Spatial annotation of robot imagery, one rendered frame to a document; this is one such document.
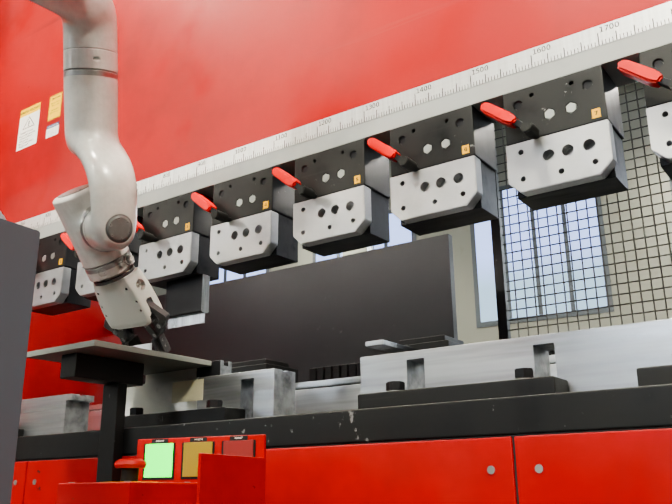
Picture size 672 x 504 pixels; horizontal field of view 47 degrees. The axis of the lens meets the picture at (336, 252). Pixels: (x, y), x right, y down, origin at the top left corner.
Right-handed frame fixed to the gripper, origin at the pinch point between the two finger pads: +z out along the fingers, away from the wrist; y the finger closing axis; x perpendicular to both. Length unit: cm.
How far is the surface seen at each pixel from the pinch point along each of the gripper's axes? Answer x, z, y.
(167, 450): 29.7, 1.0, -25.2
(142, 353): 9.6, -3.9, -7.9
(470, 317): -551, 291, 150
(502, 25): -27, -34, -71
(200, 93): -38, -37, -5
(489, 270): -578, 256, 127
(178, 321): -11.4, 0.9, 1.3
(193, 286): -14.4, -4.7, -3.3
